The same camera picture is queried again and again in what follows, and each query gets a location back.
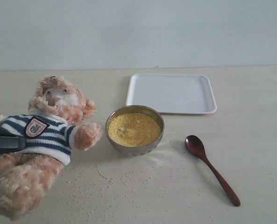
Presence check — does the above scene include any teddy bear striped sweater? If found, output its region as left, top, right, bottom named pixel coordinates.
left=0, top=76, right=103, bottom=220

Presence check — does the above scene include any dark red wooden spoon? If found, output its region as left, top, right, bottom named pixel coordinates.
left=185, top=135, right=241, bottom=207

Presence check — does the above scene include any metal bowl of millet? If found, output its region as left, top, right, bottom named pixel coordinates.
left=105, top=105, right=165, bottom=156

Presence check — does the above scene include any white rectangular tray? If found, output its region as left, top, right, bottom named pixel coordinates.
left=125, top=73, right=217, bottom=114

